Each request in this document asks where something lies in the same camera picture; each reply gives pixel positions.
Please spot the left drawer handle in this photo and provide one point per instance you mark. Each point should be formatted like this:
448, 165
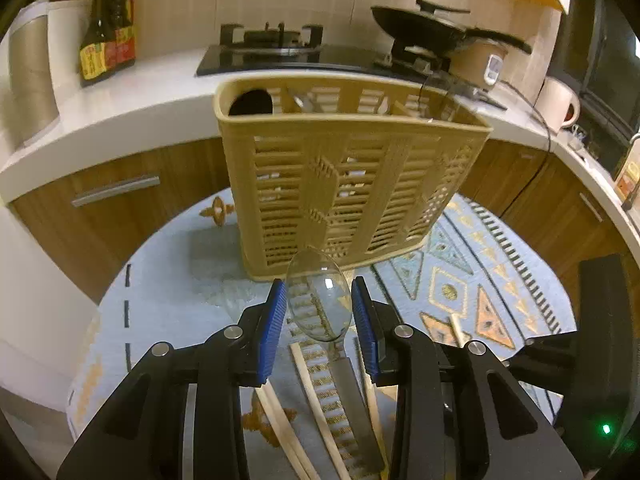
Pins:
115, 189

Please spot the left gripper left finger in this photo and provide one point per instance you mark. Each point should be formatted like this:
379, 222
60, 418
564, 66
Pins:
138, 432

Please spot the black wok with lid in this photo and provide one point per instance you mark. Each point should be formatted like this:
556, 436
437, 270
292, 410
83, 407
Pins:
440, 36

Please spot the grey cylindrical canister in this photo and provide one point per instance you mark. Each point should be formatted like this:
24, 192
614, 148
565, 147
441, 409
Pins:
30, 74

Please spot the sauce bottle red label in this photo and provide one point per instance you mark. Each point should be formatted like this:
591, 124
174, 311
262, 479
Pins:
121, 20

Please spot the black ladle spoon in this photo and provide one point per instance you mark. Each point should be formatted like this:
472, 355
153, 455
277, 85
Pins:
252, 102

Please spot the black gas stove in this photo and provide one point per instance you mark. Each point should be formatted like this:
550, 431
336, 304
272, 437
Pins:
276, 48

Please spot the dark window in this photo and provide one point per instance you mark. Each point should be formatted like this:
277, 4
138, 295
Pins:
597, 55

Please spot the gold rice cooker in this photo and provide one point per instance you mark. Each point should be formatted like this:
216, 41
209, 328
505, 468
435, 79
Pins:
479, 63

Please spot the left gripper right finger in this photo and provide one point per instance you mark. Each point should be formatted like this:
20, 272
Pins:
462, 400

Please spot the soy sauce bottle yellow label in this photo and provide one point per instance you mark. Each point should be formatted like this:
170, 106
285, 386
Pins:
97, 53

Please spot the drawer handle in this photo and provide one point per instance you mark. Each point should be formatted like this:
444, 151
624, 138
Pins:
115, 189
590, 206

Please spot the right drawer handle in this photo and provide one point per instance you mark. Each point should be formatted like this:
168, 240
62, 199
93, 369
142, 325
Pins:
590, 206

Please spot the yellow plastic utensil basket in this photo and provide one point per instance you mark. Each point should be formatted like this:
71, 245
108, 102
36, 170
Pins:
362, 181

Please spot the patterned blue table mat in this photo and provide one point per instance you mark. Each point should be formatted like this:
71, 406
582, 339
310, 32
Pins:
472, 279

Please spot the white electric kettle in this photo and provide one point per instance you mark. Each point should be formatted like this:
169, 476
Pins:
558, 104

